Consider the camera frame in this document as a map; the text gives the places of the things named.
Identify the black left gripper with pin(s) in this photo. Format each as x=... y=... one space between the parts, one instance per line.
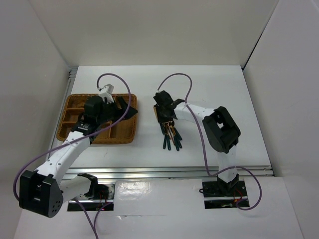
x=119 y=112

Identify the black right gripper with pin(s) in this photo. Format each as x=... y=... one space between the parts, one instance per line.
x=161 y=119

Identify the gold spoon green handle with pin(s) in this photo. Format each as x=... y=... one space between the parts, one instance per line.
x=177 y=134
x=178 y=145

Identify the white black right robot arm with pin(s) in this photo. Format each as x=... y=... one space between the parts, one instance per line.
x=221 y=131

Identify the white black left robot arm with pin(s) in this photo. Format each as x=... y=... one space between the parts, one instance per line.
x=40 y=190

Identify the wicker cutlery tray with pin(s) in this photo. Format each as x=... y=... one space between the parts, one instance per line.
x=122 y=133

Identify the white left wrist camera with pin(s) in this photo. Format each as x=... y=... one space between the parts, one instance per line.
x=105 y=93

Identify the aluminium frame rail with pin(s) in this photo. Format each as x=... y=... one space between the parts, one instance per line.
x=121 y=173

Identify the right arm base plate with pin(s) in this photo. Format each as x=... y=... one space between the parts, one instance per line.
x=215 y=199

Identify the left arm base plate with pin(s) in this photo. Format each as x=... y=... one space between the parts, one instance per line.
x=104 y=195

